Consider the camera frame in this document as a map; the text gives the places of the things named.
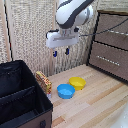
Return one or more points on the blue plastic bowl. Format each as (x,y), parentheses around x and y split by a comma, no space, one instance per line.
(65,90)

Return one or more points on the black fabric storage bin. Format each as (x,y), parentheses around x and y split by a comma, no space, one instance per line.
(16,96)

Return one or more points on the beige woven folding screen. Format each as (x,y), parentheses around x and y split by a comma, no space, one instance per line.
(30,33)

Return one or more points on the yellow plastic bowl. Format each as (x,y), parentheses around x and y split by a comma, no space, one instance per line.
(77,82)

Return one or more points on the brown wooden drawer cabinet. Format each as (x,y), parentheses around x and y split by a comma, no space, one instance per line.
(110,50)

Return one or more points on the yellow red cereal bar box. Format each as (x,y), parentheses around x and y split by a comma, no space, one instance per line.
(44,82)

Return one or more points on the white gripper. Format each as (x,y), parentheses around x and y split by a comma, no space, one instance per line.
(61,39)

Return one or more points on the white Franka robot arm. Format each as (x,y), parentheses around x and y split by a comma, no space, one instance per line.
(71,13)

